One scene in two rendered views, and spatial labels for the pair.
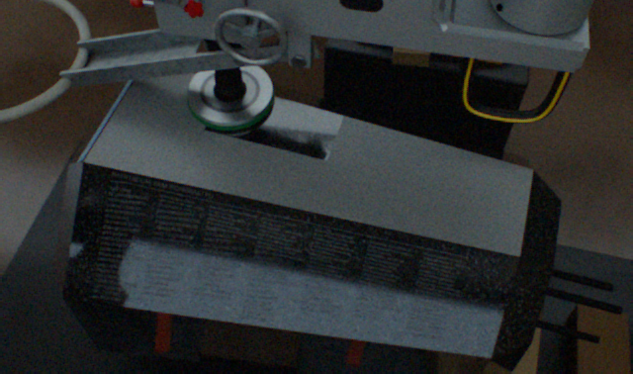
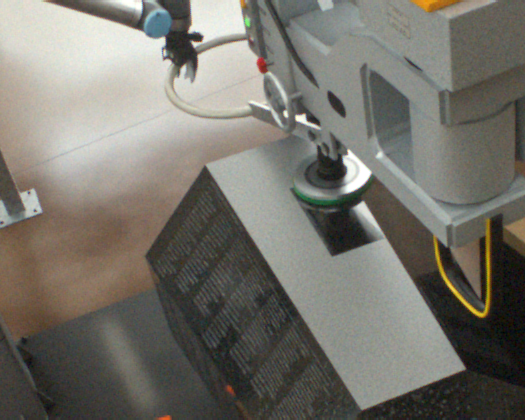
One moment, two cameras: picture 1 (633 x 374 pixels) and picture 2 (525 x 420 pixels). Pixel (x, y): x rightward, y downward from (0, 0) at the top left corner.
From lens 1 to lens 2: 1.51 m
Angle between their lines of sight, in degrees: 41
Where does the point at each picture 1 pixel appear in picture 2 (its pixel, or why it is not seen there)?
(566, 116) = not seen: outside the picture
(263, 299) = (219, 330)
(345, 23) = (334, 121)
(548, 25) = (425, 183)
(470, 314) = not seen: outside the picture
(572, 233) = not seen: outside the picture
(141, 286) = (177, 274)
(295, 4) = (312, 90)
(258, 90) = (348, 183)
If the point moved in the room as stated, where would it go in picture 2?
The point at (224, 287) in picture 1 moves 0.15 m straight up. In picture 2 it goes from (208, 305) to (196, 264)
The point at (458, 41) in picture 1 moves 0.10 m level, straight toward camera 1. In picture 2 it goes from (384, 172) to (339, 188)
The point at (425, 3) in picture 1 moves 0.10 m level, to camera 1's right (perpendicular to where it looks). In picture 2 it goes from (363, 122) to (395, 142)
